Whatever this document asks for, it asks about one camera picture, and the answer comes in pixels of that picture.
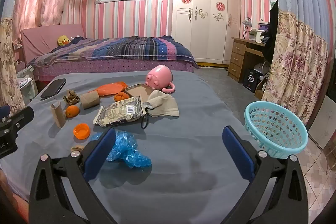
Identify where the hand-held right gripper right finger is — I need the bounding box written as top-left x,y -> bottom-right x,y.
222,126 -> 308,224

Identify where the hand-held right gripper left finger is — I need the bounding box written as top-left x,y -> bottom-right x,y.
29,127 -> 117,224

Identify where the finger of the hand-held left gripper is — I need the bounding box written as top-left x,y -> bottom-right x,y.
0,106 -> 35,137
0,105 -> 12,121

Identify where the blue plastic shoe cover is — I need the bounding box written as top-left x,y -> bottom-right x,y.
90,131 -> 152,169

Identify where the orange bottle cap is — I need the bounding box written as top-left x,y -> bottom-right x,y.
73,123 -> 91,140

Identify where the narrow cardboard tube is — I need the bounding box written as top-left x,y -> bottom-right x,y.
50,103 -> 66,128

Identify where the teal plastic basket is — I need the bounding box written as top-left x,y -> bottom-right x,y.
244,101 -> 308,159

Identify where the beige snack packet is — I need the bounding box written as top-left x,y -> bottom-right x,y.
94,96 -> 148,127

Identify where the small mandarin orange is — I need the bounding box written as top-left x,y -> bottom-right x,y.
65,105 -> 80,119

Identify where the brown paper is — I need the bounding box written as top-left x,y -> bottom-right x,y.
63,90 -> 80,106

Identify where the wide cardboard tube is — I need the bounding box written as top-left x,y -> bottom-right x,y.
79,92 -> 101,110

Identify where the small orange peel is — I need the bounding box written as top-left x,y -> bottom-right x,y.
114,92 -> 130,102

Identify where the beige face mask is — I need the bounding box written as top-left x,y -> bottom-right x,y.
140,90 -> 180,129

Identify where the white bedside stand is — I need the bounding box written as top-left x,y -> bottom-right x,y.
17,67 -> 38,98

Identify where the black smartphone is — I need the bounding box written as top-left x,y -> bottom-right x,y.
40,78 -> 67,101

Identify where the floral side curtain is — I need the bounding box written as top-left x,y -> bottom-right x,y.
0,0 -> 25,109

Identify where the grey blanket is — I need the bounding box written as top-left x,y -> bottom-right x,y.
0,70 -> 263,224

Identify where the cardboard box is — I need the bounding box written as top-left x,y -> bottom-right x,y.
254,77 -> 268,100

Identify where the brown phone case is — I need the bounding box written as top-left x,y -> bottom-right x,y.
125,84 -> 155,100

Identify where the black box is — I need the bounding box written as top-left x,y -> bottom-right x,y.
243,68 -> 261,93

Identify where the pink bed headboard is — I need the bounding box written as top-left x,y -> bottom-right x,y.
20,24 -> 86,64

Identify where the purple dotted bed sheet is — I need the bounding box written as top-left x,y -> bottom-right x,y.
33,59 -> 195,83

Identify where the yellow duck plush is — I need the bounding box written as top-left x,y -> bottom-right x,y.
57,35 -> 71,47

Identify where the white leaning board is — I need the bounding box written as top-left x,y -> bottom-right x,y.
308,96 -> 336,151

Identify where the white round appliance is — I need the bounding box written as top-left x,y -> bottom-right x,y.
255,61 -> 271,75

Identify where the pink animal mug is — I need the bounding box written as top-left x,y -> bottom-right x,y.
145,65 -> 176,94

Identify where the wooden desk with drawers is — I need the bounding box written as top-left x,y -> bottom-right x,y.
228,37 -> 265,83

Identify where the striped patchwork quilt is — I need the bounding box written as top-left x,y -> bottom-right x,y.
28,35 -> 200,69

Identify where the white box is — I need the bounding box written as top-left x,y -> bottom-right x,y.
249,30 -> 265,43

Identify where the dark hanging coat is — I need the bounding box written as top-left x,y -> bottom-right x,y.
263,0 -> 279,63

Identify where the blue floral curtain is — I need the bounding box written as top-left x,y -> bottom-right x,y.
262,0 -> 328,125

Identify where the white wardrobe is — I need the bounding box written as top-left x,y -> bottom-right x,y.
171,0 -> 240,65

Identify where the silver desk lamp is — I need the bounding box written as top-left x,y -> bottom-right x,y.
241,17 -> 253,39

